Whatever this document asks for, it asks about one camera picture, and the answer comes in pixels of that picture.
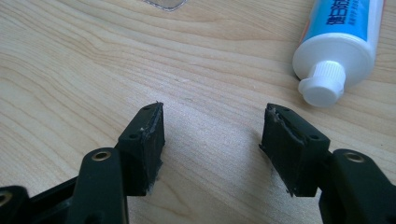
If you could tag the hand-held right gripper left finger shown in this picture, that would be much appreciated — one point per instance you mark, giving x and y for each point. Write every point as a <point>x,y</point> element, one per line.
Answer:
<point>141,155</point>

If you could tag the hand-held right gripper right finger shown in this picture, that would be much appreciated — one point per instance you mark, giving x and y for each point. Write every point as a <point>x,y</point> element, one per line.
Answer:
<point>299,155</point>

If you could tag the white and blue toothpaste tube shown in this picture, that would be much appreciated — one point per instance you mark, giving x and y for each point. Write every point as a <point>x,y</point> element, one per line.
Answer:
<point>336,53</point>

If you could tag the clear plastic packaging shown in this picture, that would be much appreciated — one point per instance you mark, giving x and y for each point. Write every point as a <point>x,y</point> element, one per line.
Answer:
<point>166,3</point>

